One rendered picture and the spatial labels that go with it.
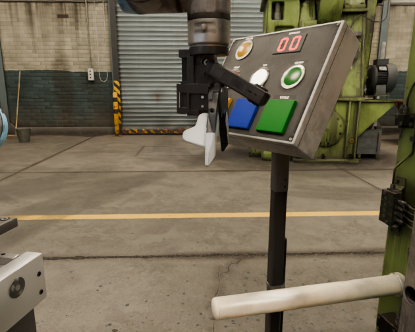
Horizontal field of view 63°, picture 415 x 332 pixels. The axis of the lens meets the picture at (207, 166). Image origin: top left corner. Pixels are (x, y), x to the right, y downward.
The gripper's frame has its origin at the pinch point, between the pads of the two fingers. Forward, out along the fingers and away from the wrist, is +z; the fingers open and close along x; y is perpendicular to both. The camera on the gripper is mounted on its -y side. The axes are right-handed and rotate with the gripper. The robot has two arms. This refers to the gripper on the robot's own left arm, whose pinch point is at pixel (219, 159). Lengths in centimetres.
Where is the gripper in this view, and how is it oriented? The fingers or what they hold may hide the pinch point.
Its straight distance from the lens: 64.6
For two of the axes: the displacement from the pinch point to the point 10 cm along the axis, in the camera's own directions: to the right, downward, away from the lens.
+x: -2.2, 2.1, -9.5
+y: -9.7, -0.5, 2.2
